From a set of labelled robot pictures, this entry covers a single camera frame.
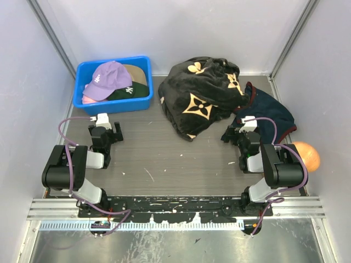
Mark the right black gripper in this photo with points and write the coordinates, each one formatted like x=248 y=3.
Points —
x=232 y=130

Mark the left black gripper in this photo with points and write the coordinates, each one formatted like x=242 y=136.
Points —
x=118 y=134

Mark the green NY cap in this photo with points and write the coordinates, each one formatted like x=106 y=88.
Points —
x=136 y=90

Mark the beige cap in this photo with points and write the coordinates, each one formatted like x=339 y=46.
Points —
x=136 y=73

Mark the wooden hat stand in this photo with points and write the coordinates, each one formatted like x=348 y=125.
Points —
x=308 y=159

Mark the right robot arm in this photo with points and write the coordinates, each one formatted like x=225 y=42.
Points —
x=267 y=187

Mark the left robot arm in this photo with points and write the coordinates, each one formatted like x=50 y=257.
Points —
x=66 y=167

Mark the pink cap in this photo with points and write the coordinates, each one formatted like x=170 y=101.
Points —
x=87 y=100

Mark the navy cloth red trim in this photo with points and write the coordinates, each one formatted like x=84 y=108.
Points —
x=264 y=105

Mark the black floral blanket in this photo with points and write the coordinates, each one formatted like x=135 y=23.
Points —
x=200 y=91

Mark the purple LA cap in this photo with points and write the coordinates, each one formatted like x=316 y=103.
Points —
x=107 y=78

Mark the blue plastic bin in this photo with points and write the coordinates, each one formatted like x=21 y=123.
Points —
x=84 y=74

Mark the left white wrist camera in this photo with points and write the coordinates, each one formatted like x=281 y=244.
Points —
x=101 y=120

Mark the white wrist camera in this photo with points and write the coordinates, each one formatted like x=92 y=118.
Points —
x=249 y=123
x=101 y=120

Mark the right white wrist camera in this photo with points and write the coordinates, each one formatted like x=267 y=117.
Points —
x=249 y=123

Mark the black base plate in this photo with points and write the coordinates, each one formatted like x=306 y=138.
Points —
x=179 y=209

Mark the aluminium front rail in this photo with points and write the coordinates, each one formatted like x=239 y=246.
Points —
x=291 y=207

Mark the white slotted cable duct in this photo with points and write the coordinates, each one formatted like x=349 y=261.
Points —
x=93 y=225

